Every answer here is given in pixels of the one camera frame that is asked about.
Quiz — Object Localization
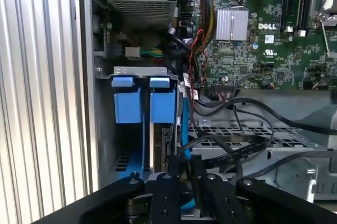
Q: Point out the metal disk bay bracket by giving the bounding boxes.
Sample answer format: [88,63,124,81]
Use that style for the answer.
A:
[95,65,180,80]

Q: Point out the white connector green yellow wires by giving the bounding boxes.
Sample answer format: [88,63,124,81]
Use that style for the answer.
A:
[125,46,164,59]

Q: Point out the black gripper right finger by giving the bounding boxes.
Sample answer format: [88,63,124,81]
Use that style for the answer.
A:
[191,154,337,224]

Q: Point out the red yellow black wire bundle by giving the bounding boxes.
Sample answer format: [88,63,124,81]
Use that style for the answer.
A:
[196,0,218,60]

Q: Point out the hard disk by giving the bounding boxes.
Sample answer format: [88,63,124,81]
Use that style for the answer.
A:
[148,75,177,174]

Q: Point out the green motherboard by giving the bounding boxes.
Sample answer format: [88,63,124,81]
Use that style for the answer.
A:
[179,0,337,90]

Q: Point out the silver chipset heatsink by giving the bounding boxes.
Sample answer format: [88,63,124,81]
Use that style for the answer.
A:
[215,7,250,42]

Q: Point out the black RAM slot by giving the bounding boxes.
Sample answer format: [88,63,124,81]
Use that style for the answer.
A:
[279,0,295,33]
[296,0,311,37]

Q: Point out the perforated metal drive cage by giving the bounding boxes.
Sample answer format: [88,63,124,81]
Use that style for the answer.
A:
[188,117,337,203]

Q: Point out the empty blue disk carrier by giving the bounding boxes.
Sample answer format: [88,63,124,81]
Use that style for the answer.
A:
[111,75,150,181]

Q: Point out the thin black wire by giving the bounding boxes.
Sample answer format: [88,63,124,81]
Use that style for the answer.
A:
[228,102,275,156]

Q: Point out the grey open PC case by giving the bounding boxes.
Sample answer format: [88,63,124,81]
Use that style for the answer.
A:
[77,0,337,203]

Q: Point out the thick black cable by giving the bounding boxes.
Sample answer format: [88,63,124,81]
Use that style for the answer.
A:
[193,96,337,135]

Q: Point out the black sleeved power wire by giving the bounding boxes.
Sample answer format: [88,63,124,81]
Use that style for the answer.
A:
[166,27,195,77]

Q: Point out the metal socket cover frame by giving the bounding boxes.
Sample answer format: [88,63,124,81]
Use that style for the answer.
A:
[317,10,337,60]

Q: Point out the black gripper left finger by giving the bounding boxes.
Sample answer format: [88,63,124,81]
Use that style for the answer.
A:
[31,154,182,224]

